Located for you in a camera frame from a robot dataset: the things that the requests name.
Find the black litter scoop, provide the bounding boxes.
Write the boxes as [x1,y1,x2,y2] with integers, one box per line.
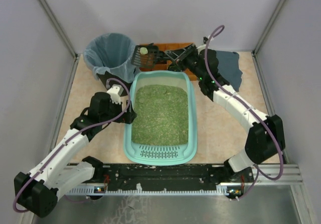
[131,44,166,68]

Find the pale green litter clump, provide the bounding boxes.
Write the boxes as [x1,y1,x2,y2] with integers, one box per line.
[140,47,148,55]

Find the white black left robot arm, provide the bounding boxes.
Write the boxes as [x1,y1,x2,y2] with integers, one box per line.
[13,90,136,217]

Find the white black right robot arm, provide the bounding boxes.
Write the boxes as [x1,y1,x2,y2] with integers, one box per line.
[165,44,285,176]

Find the green cat litter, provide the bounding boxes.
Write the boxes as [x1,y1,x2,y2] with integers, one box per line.
[131,85,189,146]

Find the orange compartment tray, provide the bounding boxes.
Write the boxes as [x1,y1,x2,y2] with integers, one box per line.
[139,42,197,81]

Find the black trash bin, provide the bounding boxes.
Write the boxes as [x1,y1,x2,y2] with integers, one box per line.
[97,71,132,89]

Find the blue-grey folded cloth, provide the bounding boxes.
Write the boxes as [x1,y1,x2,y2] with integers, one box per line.
[216,51,243,92]

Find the blue plastic bin liner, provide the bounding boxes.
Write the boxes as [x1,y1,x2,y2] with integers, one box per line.
[83,33,140,83]

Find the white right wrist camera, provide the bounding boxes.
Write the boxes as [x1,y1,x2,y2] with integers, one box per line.
[197,37,208,51]

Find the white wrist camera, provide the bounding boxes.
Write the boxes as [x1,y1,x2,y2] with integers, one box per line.
[197,37,208,51]
[107,84,123,104]

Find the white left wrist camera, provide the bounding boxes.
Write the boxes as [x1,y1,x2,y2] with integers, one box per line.
[107,84,123,104]

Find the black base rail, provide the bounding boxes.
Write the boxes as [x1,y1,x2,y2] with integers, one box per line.
[75,163,254,191]

